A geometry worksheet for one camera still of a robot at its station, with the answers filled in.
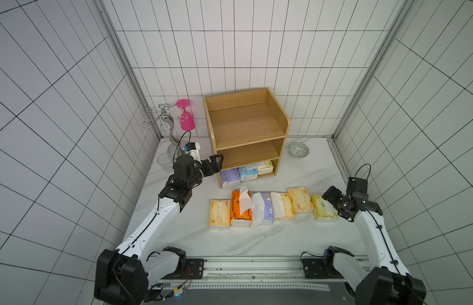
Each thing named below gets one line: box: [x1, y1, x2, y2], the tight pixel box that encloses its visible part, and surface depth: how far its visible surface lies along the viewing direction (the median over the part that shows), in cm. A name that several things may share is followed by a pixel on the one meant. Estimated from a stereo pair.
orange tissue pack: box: [230, 190, 253, 228], surface depth 83 cm
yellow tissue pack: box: [208, 198, 231, 229], surface depth 85 cm
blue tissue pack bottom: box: [238, 166, 259, 182], surface depth 97 cm
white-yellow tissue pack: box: [310, 193, 339, 220], surface depth 86 cm
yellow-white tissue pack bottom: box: [258, 160, 275, 175], surface depth 99 cm
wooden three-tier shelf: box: [202, 87, 291, 189], surface depth 85 cm
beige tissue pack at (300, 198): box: [287, 187, 315, 212], surface depth 89 cm
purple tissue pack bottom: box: [219, 167, 241, 188], surface depth 94 cm
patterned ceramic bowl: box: [288, 141, 310, 160], surface depth 112 cm
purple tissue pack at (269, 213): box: [261, 192, 275, 221], surface depth 85 cm
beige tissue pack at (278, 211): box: [270, 191, 286, 219], surface depth 87 cm
